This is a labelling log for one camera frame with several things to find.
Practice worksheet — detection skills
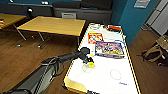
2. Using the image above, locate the small yellow bowl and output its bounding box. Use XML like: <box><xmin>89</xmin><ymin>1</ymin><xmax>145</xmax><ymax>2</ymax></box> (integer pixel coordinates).
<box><xmin>84</xmin><ymin>59</ymin><xmax>95</xmax><ymax>68</ymax></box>

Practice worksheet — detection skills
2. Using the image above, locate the red yellow board game box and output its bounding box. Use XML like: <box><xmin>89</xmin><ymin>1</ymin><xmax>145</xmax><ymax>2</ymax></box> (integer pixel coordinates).
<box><xmin>87</xmin><ymin>30</ymin><xmax>102</xmax><ymax>44</ymax></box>

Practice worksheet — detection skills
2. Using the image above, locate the blue purple board game box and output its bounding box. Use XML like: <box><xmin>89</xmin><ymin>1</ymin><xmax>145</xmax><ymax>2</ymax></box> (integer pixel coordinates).
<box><xmin>94</xmin><ymin>40</ymin><xmax>126</xmax><ymax>59</ymax></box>

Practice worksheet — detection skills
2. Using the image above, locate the white sheet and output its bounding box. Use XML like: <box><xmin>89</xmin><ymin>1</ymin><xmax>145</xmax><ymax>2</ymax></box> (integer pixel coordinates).
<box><xmin>99</xmin><ymin>28</ymin><xmax>121</xmax><ymax>42</ymax></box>

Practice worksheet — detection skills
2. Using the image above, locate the grey sofa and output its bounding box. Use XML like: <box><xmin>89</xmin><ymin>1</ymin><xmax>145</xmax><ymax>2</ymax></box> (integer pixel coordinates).
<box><xmin>53</xmin><ymin>7</ymin><xmax>113</xmax><ymax>25</ymax></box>

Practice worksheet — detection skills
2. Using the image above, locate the red black item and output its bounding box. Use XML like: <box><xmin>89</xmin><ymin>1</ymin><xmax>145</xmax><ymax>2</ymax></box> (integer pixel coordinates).
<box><xmin>107</xmin><ymin>24</ymin><xmax>121</xmax><ymax>32</ymax></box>

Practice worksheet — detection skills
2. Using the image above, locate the large wooden table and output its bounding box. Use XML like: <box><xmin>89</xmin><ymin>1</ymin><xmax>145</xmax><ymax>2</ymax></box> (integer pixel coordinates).
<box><xmin>16</xmin><ymin>15</ymin><xmax>87</xmax><ymax>48</ymax></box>

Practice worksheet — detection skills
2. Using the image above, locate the black cushion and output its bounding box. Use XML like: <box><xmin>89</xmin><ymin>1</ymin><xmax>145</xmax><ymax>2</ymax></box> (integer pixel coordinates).
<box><xmin>80</xmin><ymin>0</ymin><xmax>113</xmax><ymax>10</ymax></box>

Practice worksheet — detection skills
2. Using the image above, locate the black round lamp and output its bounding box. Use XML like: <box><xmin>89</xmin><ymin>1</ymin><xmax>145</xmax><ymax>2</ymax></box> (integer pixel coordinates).
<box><xmin>27</xmin><ymin>8</ymin><xmax>34</xmax><ymax>20</ymax></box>

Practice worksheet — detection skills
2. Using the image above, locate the cardboard box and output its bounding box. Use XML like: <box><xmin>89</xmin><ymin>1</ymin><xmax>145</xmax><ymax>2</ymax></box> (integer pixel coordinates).
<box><xmin>155</xmin><ymin>34</ymin><xmax>168</xmax><ymax>51</ymax></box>

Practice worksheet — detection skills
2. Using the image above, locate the wooden table with red item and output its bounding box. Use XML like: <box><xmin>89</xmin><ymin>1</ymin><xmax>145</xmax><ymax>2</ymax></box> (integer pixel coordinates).
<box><xmin>0</xmin><ymin>13</ymin><xmax>28</xmax><ymax>32</ymax></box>

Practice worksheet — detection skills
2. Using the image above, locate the dark low bench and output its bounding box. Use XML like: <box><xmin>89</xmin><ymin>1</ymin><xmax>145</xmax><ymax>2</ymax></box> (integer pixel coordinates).
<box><xmin>0</xmin><ymin>3</ymin><xmax>54</xmax><ymax>18</ymax></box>

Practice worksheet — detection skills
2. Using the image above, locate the white gaming table yellow frame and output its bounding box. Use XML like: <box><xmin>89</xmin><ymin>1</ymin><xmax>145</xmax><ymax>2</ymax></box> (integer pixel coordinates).
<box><xmin>62</xmin><ymin>22</ymin><xmax>141</xmax><ymax>94</ymax></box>

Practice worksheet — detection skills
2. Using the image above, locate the yellow poster blue frame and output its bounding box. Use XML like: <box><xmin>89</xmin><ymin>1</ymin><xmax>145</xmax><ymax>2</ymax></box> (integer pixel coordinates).
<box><xmin>133</xmin><ymin>0</ymin><xmax>151</xmax><ymax>9</ymax></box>

